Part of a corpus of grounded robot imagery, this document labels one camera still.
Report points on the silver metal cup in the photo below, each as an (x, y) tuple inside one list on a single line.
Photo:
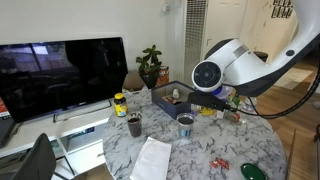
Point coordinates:
[(185, 128)]

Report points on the green round lid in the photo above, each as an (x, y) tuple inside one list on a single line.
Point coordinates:
[(253, 172)]

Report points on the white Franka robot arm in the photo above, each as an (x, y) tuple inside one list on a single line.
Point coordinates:
[(253, 66)]

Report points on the dark plastic cup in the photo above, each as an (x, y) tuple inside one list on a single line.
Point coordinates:
[(134, 128)]

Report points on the brown snack packet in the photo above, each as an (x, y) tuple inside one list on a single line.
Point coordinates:
[(170, 100)]

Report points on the orange printed can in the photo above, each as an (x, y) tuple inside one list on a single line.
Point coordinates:
[(163, 76)]

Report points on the small white bottle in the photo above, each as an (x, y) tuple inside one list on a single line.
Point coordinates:
[(176, 93)]

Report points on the navy blue cardboard box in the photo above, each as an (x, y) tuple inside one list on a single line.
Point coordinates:
[(166, 106)]

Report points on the green potted plant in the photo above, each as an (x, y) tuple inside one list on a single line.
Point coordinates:
[(150, 66)]

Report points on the brown paper bag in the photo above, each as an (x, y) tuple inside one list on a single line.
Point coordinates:
[(133, 82)]

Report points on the white pouch purple cap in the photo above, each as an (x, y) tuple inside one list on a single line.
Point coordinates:
[(195, 109)]

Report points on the yellow-lid vitamin bottle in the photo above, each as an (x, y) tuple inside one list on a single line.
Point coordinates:
[(120, 106)]

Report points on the yellow printed packet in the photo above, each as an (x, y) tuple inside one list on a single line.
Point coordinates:
[(208, 111)]

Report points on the white paper napkin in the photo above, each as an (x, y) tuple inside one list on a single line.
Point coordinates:
[(151, 160)]

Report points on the red label small jar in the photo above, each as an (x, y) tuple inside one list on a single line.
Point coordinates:
[(233, 116)]

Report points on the round white thermostat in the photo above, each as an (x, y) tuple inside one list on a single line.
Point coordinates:
[(165, 8)]

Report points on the white door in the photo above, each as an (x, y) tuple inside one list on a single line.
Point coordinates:
[(221, 23)]

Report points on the black flat-screen television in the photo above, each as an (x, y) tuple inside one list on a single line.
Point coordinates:
[(66, 76)]

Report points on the white television console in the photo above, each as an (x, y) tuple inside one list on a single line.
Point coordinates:
[(40, 128)]

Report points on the beige floor rug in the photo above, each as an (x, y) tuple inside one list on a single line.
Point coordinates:
[(295, 79)]

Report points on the black chair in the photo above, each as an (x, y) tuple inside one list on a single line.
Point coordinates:
[(38, 160)]

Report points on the red white printed card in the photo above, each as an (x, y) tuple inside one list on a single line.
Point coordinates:
[(4, 110)]

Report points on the dark laptop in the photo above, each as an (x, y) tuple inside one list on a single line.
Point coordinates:
[(6, 131)]

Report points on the white wall heater grille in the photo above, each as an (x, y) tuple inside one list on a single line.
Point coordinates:
[(195, 33)]

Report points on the framed wall pictures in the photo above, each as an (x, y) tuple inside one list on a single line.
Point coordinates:
[(283, 10)]

